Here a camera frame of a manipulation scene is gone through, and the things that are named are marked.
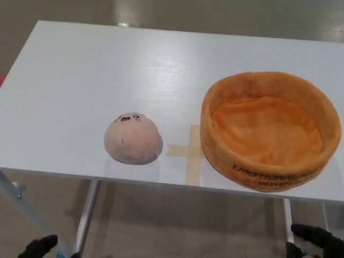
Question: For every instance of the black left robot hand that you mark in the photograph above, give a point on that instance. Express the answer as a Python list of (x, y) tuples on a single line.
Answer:
[(37, 246)]

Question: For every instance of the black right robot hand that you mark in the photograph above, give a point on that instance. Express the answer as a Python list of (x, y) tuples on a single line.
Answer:
[(328, 246)]

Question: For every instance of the pink round plush toy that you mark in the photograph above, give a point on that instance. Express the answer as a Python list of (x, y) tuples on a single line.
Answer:
[(131, 139)]

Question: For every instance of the orange plush round plate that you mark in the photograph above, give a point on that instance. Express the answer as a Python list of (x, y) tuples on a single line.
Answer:
[(264, 129)]

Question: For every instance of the long beige tape strip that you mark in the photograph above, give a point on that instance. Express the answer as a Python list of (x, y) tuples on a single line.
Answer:
[(194, 161)]

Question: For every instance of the red object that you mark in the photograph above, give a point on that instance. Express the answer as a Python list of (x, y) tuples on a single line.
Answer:
[(1, 80)]

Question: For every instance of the short beige tape strip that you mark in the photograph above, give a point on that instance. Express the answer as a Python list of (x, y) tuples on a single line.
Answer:
[(178, 150)]

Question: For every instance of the white metal frame bar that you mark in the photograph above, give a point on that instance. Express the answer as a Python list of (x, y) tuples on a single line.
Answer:
[(29, 207)]

